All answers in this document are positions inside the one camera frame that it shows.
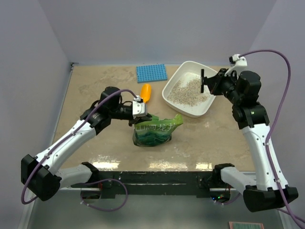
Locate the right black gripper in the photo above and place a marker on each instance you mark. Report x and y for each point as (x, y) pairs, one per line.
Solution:
(214, 83)

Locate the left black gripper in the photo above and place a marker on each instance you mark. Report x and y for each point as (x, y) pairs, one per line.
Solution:
(138, 119)

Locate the green litter bag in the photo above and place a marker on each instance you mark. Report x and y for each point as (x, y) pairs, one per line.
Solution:
(155, 132)

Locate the black bag clip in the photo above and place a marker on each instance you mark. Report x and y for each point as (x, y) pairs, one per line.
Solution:
(202, 81)

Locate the orange plastic scoop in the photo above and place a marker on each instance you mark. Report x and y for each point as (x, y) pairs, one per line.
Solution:
(145, 93)

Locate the white litter box tray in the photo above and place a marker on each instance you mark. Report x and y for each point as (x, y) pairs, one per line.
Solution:
(183, 90)

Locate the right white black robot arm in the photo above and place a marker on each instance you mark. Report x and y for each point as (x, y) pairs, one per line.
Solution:
(270, 189)

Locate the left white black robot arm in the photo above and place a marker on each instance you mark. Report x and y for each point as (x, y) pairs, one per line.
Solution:
(41, 174)

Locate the blue studded plate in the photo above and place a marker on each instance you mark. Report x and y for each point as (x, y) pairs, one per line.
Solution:
(151, 73)

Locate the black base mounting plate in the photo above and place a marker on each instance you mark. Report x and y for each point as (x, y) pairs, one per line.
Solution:
(182, 183)

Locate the pink green board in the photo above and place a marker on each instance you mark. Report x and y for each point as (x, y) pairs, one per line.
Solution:
(245, 225)

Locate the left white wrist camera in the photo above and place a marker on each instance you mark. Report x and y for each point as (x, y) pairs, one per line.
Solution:
(139, 107)

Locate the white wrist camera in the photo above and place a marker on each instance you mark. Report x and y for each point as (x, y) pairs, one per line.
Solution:
(139, 107)
(238, 64)

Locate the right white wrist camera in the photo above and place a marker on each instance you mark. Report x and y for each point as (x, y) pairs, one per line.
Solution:
(238, 64)

